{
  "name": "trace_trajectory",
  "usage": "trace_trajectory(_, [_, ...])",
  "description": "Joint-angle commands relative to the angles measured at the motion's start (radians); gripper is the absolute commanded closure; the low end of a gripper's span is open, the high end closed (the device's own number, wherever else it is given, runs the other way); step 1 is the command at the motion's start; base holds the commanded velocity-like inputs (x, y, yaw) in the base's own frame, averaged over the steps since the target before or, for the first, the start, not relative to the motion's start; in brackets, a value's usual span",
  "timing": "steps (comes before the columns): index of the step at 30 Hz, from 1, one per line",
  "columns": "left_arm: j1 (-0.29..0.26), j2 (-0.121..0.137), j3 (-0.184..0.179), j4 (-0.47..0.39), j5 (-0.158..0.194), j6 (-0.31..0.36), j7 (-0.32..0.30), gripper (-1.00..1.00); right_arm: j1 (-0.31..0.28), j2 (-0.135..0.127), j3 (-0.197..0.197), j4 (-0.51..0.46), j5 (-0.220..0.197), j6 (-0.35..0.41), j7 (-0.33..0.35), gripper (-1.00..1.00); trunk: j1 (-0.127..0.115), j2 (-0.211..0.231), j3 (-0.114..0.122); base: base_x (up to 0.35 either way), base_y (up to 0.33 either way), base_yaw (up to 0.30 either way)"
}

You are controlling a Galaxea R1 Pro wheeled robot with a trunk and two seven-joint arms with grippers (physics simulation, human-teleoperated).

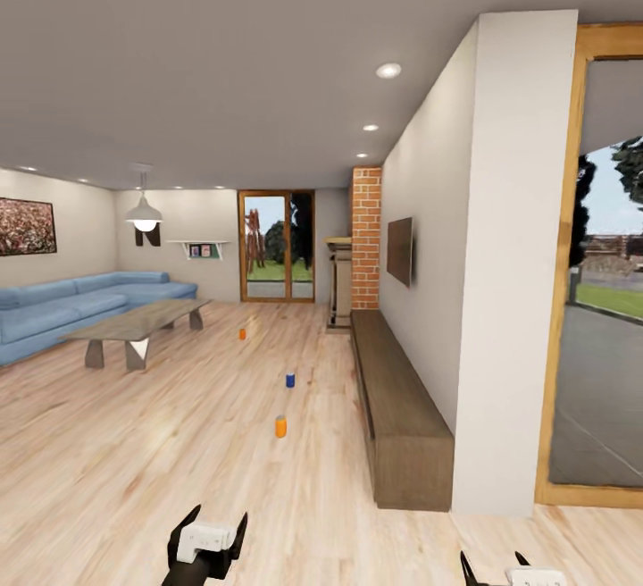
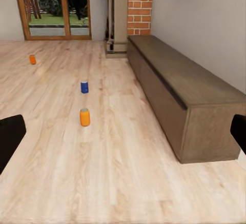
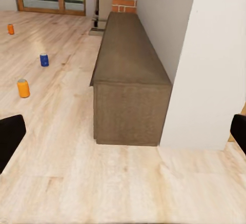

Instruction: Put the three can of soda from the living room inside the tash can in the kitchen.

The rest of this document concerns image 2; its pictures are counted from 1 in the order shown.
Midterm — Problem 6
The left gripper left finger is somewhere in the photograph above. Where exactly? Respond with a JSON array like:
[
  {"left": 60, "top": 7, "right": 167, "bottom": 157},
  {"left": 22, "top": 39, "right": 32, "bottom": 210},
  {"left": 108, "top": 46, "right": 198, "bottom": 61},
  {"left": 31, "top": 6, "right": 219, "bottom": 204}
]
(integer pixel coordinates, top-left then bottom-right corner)
[{"left": 0, "top": 114, "right": 26, "bottom": 174}]

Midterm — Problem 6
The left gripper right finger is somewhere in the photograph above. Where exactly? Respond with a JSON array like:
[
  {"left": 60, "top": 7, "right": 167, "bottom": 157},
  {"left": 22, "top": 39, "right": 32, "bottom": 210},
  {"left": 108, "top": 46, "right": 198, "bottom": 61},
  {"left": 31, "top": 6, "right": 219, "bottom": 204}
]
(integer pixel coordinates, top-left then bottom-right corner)
[{"left": 230, "top": 114, "right": 246, "bottom": 154}]

